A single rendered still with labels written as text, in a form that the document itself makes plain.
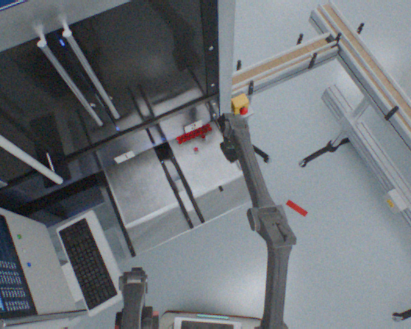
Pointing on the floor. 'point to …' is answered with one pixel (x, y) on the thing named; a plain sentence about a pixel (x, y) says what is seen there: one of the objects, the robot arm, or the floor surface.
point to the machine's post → (225, 52)
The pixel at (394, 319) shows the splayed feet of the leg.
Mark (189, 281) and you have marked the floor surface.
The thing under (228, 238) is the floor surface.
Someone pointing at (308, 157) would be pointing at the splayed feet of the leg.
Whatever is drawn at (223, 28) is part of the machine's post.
